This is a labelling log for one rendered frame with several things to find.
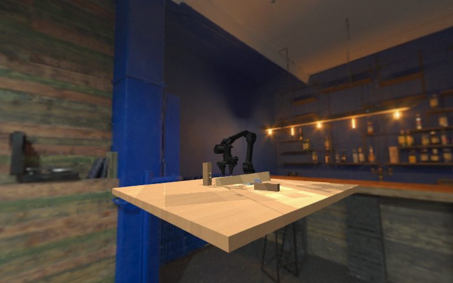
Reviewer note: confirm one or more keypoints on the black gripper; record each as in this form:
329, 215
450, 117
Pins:
222, 165

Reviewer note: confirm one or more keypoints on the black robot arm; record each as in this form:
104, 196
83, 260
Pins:
225, 148

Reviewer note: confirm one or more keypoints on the long brown wooden rail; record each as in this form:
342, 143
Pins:
240, 179

